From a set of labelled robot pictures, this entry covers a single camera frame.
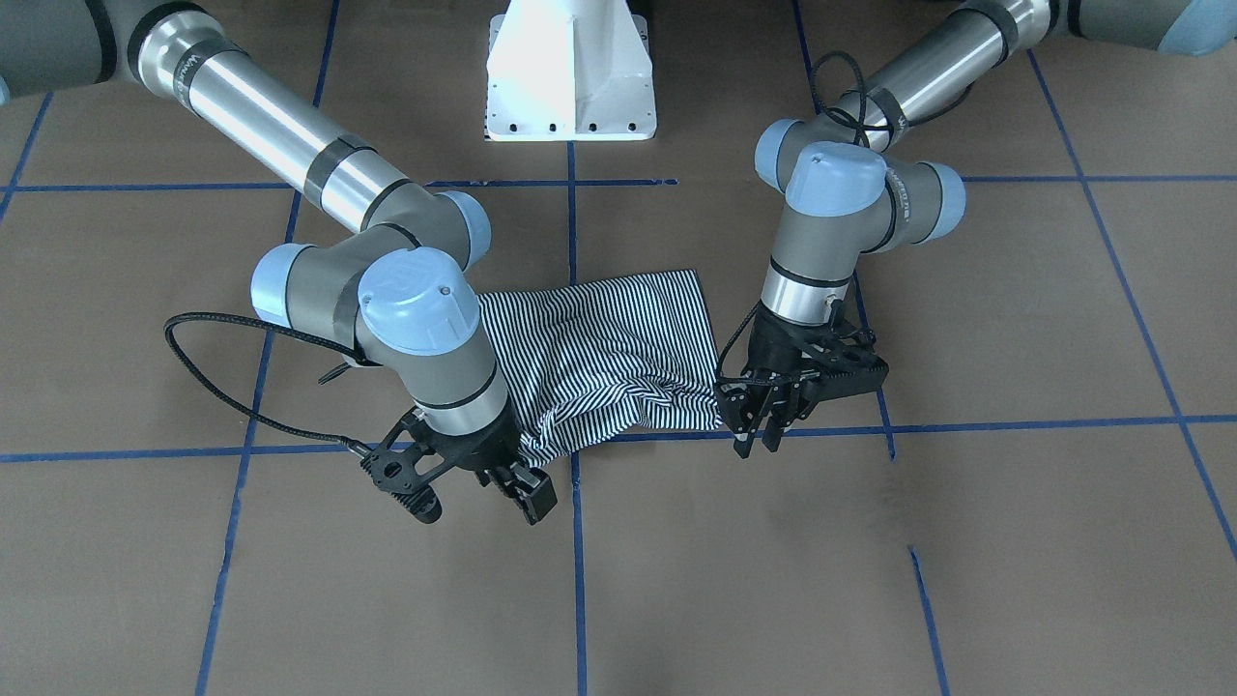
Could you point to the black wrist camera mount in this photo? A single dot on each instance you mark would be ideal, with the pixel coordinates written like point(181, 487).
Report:
point(408, 460)
point(845, 360)

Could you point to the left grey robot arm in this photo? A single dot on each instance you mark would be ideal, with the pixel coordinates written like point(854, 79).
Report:
point(845, 196)

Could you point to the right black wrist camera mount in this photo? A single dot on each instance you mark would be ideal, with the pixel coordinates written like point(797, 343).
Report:
point(408, 460)

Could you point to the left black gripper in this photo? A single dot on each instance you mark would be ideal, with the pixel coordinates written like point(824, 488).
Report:
point(773, 346)

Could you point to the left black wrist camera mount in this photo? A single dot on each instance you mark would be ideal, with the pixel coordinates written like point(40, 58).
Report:
point(845, 360)

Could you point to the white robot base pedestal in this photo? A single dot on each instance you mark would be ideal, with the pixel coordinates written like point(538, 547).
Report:
point(570, 71)

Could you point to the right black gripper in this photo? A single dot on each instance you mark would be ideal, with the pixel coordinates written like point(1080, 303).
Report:
point(480, 449)

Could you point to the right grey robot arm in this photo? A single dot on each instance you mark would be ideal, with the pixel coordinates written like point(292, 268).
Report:
point(391, 294)

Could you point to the striped polo shirt white collar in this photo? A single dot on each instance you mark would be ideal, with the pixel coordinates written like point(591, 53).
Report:
point(586, 362)

